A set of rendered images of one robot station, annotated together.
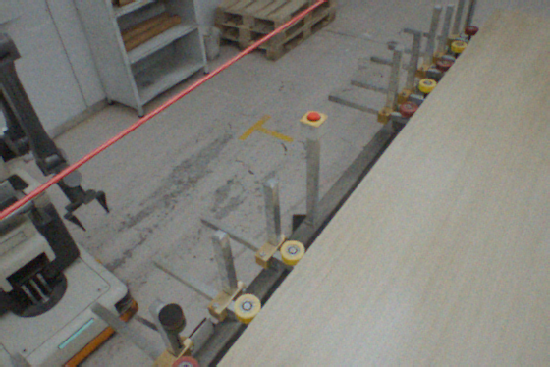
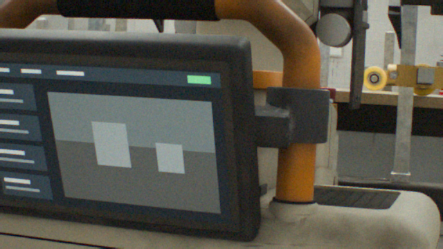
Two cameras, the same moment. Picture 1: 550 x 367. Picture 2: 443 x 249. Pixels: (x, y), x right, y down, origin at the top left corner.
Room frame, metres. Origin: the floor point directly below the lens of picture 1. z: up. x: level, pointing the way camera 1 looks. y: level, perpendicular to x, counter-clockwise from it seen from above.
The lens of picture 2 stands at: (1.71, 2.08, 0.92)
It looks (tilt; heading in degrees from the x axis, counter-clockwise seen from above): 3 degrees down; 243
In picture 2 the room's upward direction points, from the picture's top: 3 degrees clockwise
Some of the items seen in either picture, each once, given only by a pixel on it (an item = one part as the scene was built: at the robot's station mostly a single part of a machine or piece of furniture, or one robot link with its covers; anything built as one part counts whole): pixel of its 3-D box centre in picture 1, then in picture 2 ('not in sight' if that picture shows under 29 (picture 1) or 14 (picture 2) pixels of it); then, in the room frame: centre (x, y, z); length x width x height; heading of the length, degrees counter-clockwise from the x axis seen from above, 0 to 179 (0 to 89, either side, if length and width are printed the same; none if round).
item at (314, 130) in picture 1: (313, 127); not in sight; (1.19, -0.18, 1.18); 0.07 x 0.07 x 0.08; 51
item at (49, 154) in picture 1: (24, 111); not in sight; (1.10, 0.68, 1.40); 0.11 x 0.06 x 0.43; 137
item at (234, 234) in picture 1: (247, 241); not in sight; (1.02, 0.08, 0.82); 0.43 x 0.03 x 0.04; 51
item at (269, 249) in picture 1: (271, 249); not in sight; (0.97, 0.00, 0.82); 0.14 x 0.06 x 0.05; 141
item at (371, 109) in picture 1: (368, 108); not in sight; (1.80, -0.54, 0.83); 0.43 x 0.03 x 0.04; 51
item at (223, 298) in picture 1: (227, 298); not in sight; (0.78, 0.15, 0.83); 0.14 x 0.06 x 0.05; 141
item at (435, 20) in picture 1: (429, 49); not in sight; (2.16, -0.96, 0.94); 0.04 x 0.04 x 0.48; 51
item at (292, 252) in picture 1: (293, 259); not in sight; (0.90, -0.07, 0.85); 0.08 x 0.08 x 0.11
